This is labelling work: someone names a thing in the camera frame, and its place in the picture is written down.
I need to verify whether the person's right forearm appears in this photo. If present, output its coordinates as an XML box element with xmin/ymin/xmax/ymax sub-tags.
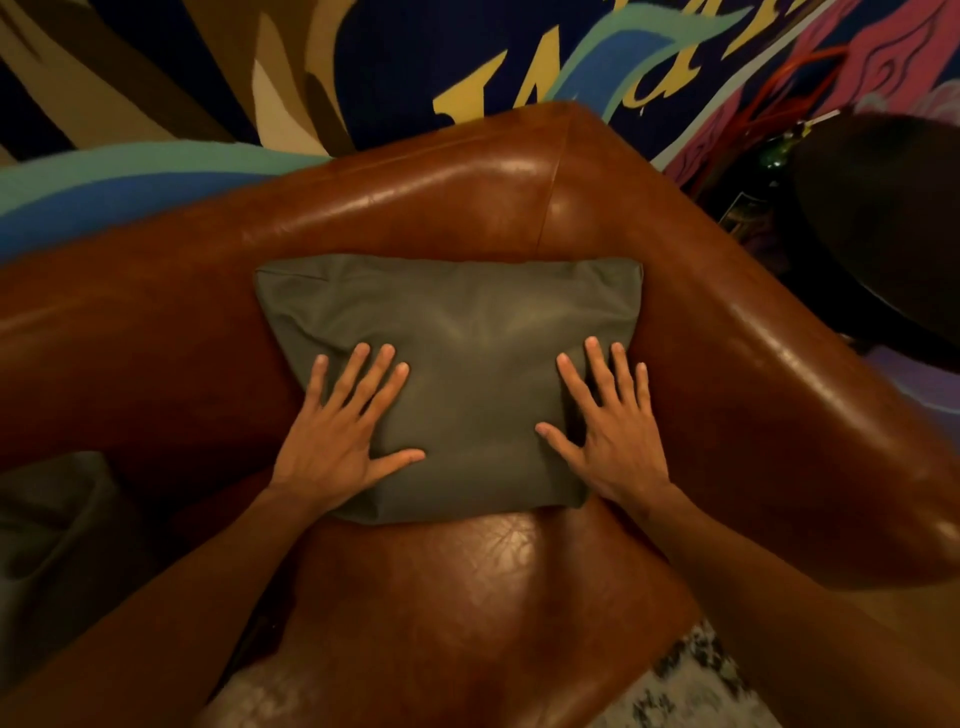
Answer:
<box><xmin>619</xmin><ymin>483</ymin><xmax>960</xmax><ymax>728</ymax></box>

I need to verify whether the person's left forearm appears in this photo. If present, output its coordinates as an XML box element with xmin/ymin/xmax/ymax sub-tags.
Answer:
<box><xmin>0</xmin><ymin>484</ymin><xmax>322</xmax><ymax>728</ymax></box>

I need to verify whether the grey green cushion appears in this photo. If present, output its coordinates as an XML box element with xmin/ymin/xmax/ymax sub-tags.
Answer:
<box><xmin>0</xmin><ymin>450</ymin><xmax>162</xmax><ymax>695</ymax></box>

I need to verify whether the green glass bottle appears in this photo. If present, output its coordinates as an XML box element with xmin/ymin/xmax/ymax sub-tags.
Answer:
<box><xmin>756</xmin><ymin>133</ymin><xmax>801</xmax><ymax>175</ymax></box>

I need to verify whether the olive green cushion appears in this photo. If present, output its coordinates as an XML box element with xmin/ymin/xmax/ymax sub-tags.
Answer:
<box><xmin>254</xmin><ymin>253</ymin><xmax>645</xmax><ymax>526</ymax></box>

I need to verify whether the dark round side table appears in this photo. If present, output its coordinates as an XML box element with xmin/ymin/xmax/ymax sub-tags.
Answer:
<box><xmin>780</xmin><ymin>111</ymin><xmax>960</xmax><ymax>348</ymax></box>

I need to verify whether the person's right hand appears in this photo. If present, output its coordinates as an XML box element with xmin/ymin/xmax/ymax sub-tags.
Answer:
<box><xmin>534</xmin><ymin>336</ymin><xmax>671</xmax><ymax>511</ymax></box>

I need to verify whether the brown leather armchair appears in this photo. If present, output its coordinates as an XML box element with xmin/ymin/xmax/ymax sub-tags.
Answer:
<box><xmin>0</xmin><ymin>101</ymin><xmax>960</xmax><ymax>728</ymax></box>

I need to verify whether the person's left hand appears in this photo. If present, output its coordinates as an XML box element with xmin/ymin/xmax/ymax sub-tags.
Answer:
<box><xmin>268</xmin><ymin>342</ymin><xmax>427</xmax><ymax>516</ymax></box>

